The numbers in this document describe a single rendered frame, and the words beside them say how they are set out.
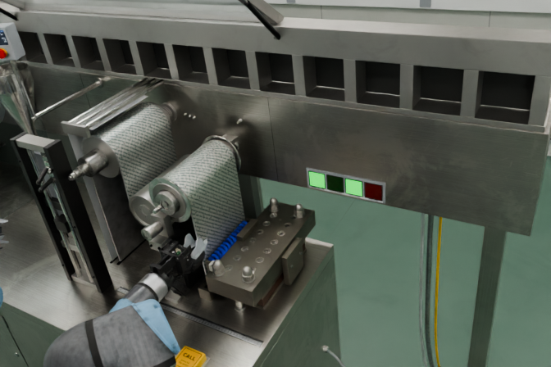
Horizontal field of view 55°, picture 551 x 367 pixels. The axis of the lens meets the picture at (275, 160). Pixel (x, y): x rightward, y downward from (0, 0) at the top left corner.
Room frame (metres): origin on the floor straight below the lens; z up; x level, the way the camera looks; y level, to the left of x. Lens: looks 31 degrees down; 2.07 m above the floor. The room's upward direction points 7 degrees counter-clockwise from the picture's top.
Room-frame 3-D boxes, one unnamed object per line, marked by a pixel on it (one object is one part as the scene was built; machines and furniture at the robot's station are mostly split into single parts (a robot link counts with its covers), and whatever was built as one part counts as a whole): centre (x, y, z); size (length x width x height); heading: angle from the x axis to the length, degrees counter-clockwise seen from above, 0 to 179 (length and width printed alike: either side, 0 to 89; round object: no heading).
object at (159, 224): (1.22, 0.36, 1.05); 0.06 x 0.05 x 0.31; 147
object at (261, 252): (1.27, 0.07, 1.00); 0.40 x 0.16 x 0.06; 147
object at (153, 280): (1.04, 0.36, 1.11); 0.08 x 0.05 x 0.08; 57
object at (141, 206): (1.40, 0.34, 1.17); 0.26 x 0.12 x 0.12; 147
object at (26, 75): (1.71, 0.85, 1.50); 0.14 x 0.14 x 0.06
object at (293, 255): (1.24, -0.02, 0.96); 0.10 x 0.03 x 0.11; 147
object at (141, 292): (0.97, 0.40, 1.11); 0.11 x 0.08 x 0.09; 147
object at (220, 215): (1.31, 0.19, 1.11); 0.23 x 0.01 x 0.18; 147
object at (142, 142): (1.41, 0.35, 1.16); 0.39 x 0.23 x 0.51; 57
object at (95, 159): (1.35, 0.53, 1.33); 0.06 x 0.06 x 0.06; 57
